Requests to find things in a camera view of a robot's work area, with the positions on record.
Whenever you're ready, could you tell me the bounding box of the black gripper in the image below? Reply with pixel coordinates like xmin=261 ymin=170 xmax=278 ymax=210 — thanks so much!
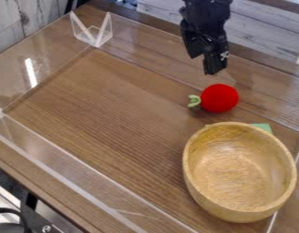
xmin=179 ymin=0 xmax=233 ymax=75

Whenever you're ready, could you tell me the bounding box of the red plush strawberry toy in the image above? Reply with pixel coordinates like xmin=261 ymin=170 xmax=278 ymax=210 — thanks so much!
xmin=187 ymin=84 xmax=240 ymax=113

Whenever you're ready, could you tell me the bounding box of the green sticky note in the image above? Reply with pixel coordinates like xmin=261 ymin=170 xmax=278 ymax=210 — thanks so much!
xmin=252 ymin=124 xmax=273 ymax=134

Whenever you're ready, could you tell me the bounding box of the wooden bowl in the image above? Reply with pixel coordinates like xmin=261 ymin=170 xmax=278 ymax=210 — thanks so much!
xmin=183 ymin=122 xmax=297 ymax=223

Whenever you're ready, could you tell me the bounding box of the clear acrylic corner bracket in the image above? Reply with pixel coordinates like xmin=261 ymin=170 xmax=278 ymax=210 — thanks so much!
xmin=70 ymin=12 xmax=114 ymax=48

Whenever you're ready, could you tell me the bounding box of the clear acrylic tray wall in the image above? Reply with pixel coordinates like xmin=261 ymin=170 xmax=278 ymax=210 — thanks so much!
xmin=0 ymin=108 xmax=198 ymax=233

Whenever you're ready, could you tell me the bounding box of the black cable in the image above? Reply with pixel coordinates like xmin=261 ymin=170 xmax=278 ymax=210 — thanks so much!
xmin=0 ymin=208 xmax=23 ymax=227

